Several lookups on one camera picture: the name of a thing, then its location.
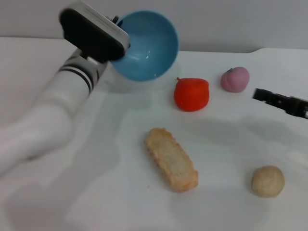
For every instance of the round beige bread bun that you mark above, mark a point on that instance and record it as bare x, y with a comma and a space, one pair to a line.
268, 181

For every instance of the blue bowl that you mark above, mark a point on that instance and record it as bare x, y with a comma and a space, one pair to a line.
149, 48

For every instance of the long toasted bread loaf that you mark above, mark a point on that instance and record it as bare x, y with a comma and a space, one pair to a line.
170, 160

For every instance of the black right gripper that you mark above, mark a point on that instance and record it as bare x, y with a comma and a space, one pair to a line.
291, 104

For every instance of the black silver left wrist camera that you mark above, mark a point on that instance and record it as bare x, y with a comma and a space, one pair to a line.
93, 36

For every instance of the pink peach toy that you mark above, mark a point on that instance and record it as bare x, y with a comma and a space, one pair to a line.
234, 79

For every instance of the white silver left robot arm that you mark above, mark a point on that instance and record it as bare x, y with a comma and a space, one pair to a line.
57, 103

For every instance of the red tomato toy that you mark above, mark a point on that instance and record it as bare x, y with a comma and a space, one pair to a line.
191, 95

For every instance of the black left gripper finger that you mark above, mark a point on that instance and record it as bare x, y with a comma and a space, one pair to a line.
116, 20

